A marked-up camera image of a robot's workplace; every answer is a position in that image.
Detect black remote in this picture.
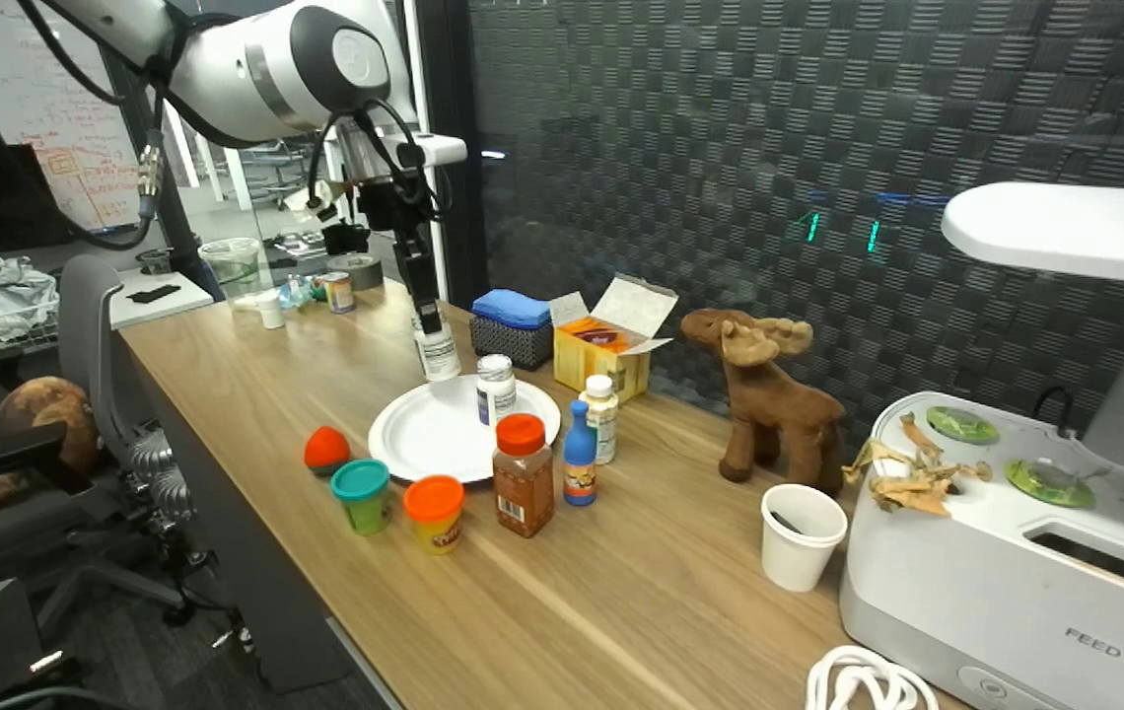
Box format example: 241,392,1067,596
126,280,184,308

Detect white cabinet box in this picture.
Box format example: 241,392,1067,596
105,270,216,333

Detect small black pot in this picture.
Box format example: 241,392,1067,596
318,217,376,262

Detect open yellow cardboard box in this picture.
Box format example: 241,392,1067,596
548,272,681,406

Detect small blue bottle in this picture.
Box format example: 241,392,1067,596
560,393,605,514

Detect round brown plush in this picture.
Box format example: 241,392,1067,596
0,370,102,520

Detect brown moose plush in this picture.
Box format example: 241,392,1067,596
678,305,851,499

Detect yellow dough tub orange lid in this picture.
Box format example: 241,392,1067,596
404,472,468,556

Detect white paper cup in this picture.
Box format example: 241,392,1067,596
758,483,851,596

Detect grey woven basket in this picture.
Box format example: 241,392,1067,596
467,313,556,370

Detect small tin can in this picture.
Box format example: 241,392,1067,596
318,270,361,317

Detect white bottle green label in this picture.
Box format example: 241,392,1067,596
578,370,624,468

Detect coiled white cable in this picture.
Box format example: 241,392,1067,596
799,639,941,710

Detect dried tan plant roots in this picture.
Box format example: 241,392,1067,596
840,412,996,520

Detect clear plastic container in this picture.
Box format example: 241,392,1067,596
197,233,276,305

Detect orange ball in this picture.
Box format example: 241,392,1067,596
301,422,354,483

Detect small teal object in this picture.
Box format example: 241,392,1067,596
281,272,323,317

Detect white round plate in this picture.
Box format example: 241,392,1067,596
361,370,565,491

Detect green planter pod lid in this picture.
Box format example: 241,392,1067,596
1002,452,1099,514

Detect white hydroponic planter with lamp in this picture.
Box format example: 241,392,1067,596
836,178,1124,710

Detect folded blue cloth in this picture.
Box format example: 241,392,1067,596
468,286,556,333

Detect spice jar orange lid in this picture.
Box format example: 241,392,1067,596
490,412,560,541

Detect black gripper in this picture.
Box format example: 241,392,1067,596
354,175,451,341

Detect green fruit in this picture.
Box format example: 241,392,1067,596
922,403,1002,445

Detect black slanted pole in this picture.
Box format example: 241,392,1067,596
102,53,226,301

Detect grey office chair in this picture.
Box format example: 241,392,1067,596
0,243,262,667

